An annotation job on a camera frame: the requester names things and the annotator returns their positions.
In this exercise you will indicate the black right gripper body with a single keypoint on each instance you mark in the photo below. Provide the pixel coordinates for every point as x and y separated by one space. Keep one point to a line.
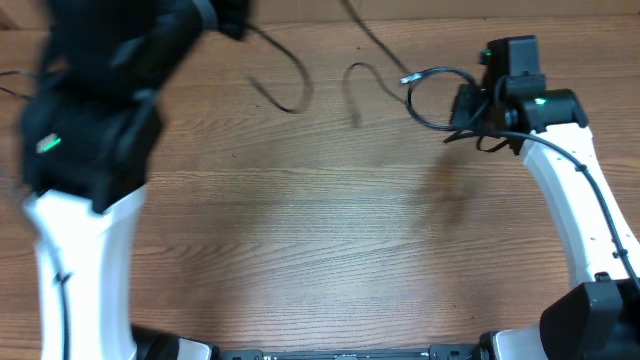
474 113

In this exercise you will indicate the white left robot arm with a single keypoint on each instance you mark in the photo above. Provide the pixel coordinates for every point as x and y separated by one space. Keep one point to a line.
86 137

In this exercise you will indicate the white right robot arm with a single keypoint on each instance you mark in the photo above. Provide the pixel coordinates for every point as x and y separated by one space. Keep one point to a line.
548 129

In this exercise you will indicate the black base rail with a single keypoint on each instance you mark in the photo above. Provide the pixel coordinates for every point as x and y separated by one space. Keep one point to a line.
434 352

